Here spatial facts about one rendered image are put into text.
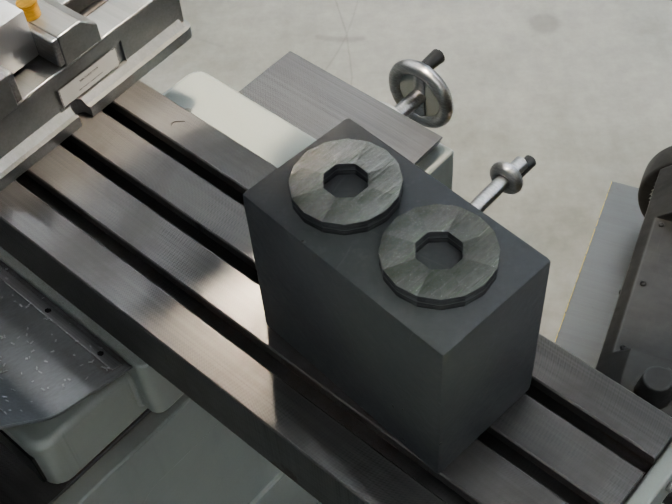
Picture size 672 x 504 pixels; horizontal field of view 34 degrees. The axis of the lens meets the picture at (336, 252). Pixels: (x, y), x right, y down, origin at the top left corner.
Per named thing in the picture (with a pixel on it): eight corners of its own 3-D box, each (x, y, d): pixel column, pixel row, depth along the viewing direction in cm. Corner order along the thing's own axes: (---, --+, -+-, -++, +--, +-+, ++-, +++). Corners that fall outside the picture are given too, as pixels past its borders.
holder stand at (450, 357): (357, 250, 106) (348, 103, 90) (532, 387, 96) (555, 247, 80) (265, 324, 101) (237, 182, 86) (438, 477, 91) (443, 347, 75)
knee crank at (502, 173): (515, 156, 173) (518, 129, 168) (546, 173, 170) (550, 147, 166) (429, 240, 164) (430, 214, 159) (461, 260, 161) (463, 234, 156)
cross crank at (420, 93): (408, 89, 171) (408, 31, 161) (468, 122, 166) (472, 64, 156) (342, 147, 164) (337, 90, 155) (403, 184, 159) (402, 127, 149)
